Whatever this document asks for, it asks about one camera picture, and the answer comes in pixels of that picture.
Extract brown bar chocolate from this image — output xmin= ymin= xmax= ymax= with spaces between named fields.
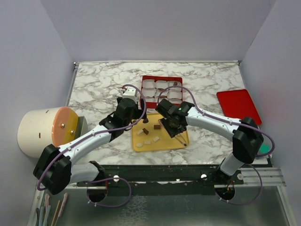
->
xmin=143 ymin=128 xmax=149 ymax=135

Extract pink silicone tongs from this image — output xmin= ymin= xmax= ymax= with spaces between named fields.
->
xmin=158 ymin=118 xmax=187 ymax=147

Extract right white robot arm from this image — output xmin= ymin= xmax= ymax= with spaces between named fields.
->
xmin=155 ymin=99 xmax=264 ymax=184

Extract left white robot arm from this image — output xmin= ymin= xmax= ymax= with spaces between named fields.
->
xmin=33 ymin=97 xmax=147 ymax=194

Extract white chocolate bottom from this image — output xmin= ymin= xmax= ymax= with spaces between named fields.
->
xmin=144 ymin=140 xmax=151 ymax=145

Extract red chocolate box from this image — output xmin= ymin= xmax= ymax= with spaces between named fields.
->
xmin=141 ymin=75 xmax=183 ymax=109

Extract yellow tray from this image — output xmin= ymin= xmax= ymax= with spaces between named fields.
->
xmin=131 ymin=113 xmax=190 ymax=152

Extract red box lid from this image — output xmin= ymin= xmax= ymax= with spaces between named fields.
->
xmin=216 ymin=89 xmax=262 ymax=125

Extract white cylinder with orange disc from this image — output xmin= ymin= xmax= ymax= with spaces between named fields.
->
xmin=17 ymin=106 xmax=88 ymax=159

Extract bottle with green cap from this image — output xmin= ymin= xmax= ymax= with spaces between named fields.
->
xmin=257 ymin=144 xmax=270 ymax=155

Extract pink stick on floor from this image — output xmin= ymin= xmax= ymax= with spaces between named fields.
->
xmin=58 ymin=193 xmax=68 ymax=217

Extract wooden stick on floor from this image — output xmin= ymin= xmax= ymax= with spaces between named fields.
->
xmin=51 ymin=200 xmax=61 ymax=226

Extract grey sticks on floor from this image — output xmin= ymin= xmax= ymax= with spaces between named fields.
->
xmin=35 ymin=194 xmax=51 ymax=226

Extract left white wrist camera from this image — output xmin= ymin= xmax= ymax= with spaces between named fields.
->
xmin=122 ymin=87 xmax=137 ymax=102

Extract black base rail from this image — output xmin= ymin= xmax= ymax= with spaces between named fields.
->
xmin=77 ymin=165 xmax=243 ymax=196

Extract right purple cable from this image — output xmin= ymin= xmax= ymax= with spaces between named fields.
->
xmin=157 ymin=86 xmax=276 ymax=207

